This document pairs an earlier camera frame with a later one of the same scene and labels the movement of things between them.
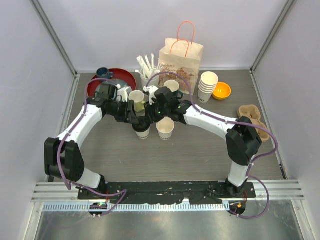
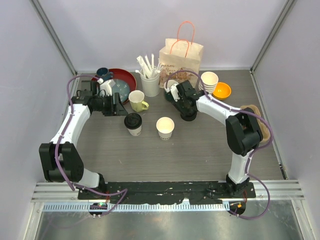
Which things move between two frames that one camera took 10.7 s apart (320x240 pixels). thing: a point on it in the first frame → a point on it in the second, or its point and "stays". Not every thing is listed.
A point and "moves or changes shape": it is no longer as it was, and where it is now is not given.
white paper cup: (144, 135) → (136, 132)
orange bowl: (222, 91) stays
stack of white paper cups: (208, 80) stays
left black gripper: (128, 115) → (117, 109)
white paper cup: (165, 127) stays
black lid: (142, 125) moves or changes shape
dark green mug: (174, 86) stays
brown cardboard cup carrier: (253, 112) stays
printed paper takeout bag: (181, 55) stays
